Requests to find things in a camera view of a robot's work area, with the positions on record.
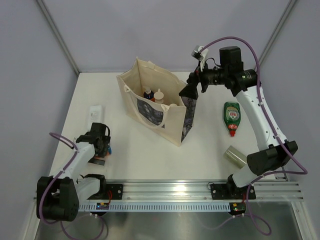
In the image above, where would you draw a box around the beige canvas tote bag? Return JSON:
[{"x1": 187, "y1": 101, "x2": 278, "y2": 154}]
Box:
[{"x1": 116, "y1": 58, "x2": 197, "y2": 146}]

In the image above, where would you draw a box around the aluminium frame post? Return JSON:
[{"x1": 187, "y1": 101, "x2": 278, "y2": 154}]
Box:
[
  {"x1": 35, "y1": 0, "x2": 81, "y2": 77},
  {"x1": 258, "y1": 0, "x2": 299, "y2": 67}
]

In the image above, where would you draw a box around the beige pump bottle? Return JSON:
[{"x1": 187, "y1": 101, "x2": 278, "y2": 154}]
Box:
[{"x1": 153, "y1": 88, "x2": 164, "y2": 104}]

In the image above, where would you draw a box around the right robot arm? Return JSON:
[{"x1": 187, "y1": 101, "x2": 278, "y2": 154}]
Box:
[{"x1": 179, "y1": 46, "x2": 298, "y2": 199}]

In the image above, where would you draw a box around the lying green bottle beige cap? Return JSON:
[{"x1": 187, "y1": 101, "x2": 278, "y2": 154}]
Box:
[{"x1": 223, "y1": 145, "x2": 247, "y2": 169}]

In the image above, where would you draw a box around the right aluminium frame post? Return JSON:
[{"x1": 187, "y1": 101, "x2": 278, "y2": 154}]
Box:
[{"x1": 258, "y1": 0, "x2": 299, "y2": 67}]

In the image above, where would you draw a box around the left aluminium frame post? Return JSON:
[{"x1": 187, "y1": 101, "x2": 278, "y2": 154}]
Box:
[{"x1": 35, "y1": 0, "x2": 81, "y2": 77}]

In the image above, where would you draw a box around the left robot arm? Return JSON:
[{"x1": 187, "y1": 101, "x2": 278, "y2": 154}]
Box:
[{"x1": 36, "y1": 122, "x2": 111, "y2": 225}]

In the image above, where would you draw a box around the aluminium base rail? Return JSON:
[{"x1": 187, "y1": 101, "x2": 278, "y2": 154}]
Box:
[{"x1": 83, "y1": 180, "x2": 304, "y2": 203}]

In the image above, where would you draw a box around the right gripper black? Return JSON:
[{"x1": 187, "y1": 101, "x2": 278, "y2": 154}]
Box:
[{"x1": 179, "y1": 60, "x2": 229, "y2": 100}]

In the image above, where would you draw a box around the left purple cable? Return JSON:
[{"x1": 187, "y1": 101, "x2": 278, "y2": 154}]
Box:
[{"x1": 39, "y1": 132, "x2": 110, "y2": 238}]

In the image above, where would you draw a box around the white bottle black cap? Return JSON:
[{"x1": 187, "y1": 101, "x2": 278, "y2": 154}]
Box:
[{"x1": 88, "y1": 105, "x2": 104, "y2": 124}]

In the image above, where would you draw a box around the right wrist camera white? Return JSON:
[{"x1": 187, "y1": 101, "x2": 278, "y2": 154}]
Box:
[{"x1": 191, "y1": 45, "x2": 209, "y2": 71}]

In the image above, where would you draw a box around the white slotted cable duct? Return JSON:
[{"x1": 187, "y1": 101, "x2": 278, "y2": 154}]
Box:
[{"x1": 79, "y1": 202, "x2": 231, "y2": 213}]

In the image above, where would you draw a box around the orange blue spray bottle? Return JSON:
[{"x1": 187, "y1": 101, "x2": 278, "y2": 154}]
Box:
[{"x1": 143, "y1": 88, "x2": 155, "y2": 102}]

